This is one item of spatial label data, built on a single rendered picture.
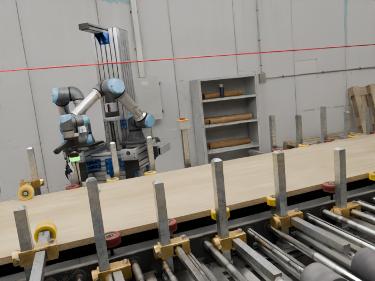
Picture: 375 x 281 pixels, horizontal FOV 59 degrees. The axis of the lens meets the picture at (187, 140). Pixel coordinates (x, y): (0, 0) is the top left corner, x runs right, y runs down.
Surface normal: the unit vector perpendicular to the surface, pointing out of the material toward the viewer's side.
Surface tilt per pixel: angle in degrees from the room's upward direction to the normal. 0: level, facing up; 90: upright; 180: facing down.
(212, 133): 90
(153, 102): 90
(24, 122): 90
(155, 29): 90
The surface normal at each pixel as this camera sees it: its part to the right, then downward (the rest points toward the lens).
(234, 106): 0.26, 0.12
